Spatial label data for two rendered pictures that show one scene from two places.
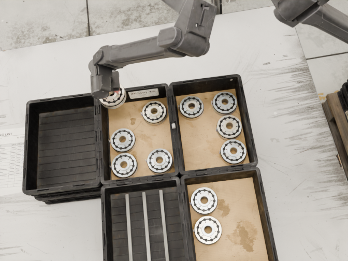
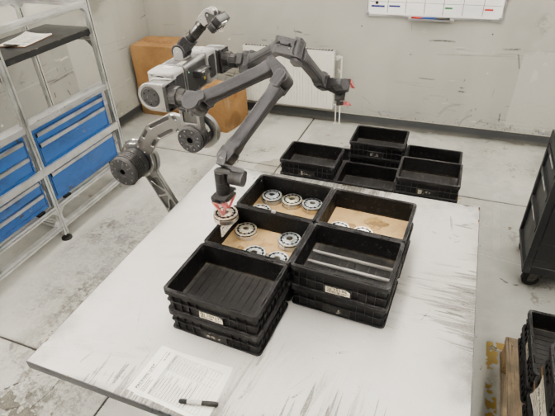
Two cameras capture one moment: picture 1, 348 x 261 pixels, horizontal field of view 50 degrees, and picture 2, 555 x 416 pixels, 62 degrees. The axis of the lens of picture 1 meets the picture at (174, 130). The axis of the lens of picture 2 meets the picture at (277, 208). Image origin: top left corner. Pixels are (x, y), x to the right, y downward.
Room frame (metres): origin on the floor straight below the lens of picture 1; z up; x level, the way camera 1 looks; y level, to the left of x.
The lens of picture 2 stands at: (-0.09, 1.58, 2.16)
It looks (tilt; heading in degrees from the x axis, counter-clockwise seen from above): 35 degrees down; 292
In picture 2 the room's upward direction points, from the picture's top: 3 degrees counter-clockwise
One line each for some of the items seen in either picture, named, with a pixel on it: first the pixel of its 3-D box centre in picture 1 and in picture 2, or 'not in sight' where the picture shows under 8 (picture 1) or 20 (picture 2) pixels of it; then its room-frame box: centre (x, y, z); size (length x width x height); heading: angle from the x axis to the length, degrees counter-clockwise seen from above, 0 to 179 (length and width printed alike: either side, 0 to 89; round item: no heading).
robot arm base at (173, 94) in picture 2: not in sight; (177, 96); (0.97, 0.01, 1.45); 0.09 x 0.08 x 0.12; 90
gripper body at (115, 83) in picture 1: (103, 77); (223, 188); (0.70, 0.21, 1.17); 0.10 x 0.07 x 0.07; 87
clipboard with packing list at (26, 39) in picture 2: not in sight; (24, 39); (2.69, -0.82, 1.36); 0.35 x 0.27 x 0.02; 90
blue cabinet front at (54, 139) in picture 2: not in sight; (80, 144); (2.47, -0.80, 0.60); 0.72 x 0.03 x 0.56; 90
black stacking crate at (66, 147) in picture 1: (66, 145); (228, 287); (0.59, 0.45, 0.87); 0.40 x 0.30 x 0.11; 177
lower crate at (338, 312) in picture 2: not in sight; (346, 283); (0.18, 0.17, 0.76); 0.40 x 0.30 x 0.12; 177
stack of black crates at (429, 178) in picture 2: not in sight; (424, 198); (-0.06, -1.18, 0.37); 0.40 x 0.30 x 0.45; 0
